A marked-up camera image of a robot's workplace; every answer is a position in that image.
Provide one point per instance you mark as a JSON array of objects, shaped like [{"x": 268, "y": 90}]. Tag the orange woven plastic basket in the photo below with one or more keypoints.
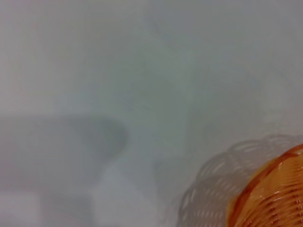
[{"x": 272, "y": 201}]

